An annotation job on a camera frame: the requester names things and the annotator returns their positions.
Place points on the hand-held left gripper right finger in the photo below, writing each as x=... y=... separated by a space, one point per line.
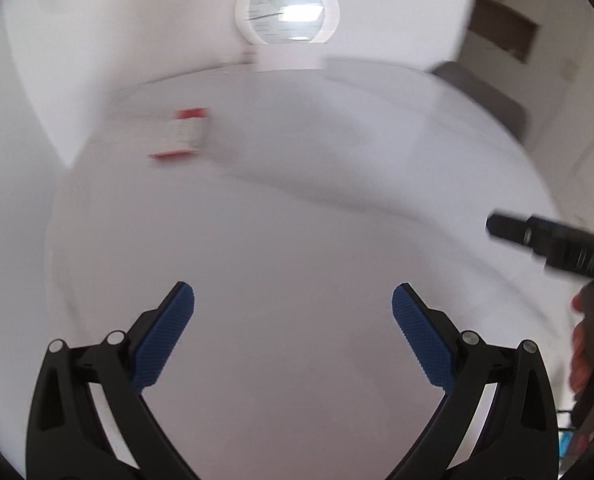
x=422 y=340

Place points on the red and white small box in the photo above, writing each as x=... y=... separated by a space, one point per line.
x=182 y=135

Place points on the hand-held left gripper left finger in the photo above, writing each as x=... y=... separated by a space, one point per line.
x=164 y=340

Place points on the person's right hand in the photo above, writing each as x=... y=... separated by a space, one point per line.
x=582 y=355

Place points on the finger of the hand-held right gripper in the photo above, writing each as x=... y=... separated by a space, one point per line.
x=507 y=227

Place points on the dark grey chair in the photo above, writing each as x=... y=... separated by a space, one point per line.
x=482 y=95

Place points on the small blue object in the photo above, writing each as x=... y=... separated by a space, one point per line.
x=567 y=445

